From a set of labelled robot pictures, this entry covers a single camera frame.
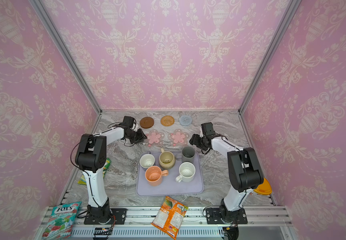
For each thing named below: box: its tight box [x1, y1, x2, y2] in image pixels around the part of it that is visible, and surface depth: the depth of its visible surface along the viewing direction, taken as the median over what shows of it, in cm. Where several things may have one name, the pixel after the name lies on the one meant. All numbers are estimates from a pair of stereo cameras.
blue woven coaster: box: [179, 115, 193, 126], surface depth 118 cm
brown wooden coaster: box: [139, 116, 155, 129], surface depth 115 cm
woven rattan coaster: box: [160, 115, 175, 127], surface depth 116 cm
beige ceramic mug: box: [159, 148, 176, 170], surface depth 87 cm
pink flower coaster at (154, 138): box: [145, 129, 165, 148], surface depth 107 cm
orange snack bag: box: [150, 196, 189, 240], surface depth 74 cm
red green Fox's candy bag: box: [41, 201, 82, 240], surface depth 73 cm
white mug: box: [175, 162, 196, 183], surface depth 84 cm
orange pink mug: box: [145, 165, 169, 187], surface depth 83 cm
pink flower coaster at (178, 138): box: [168, 129, 189, 147], surface depth 108 cm
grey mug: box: [175, 146, 196, 163], surface depth 89 cm
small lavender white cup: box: [139, 151, 155, 169], surface depth 87 cm
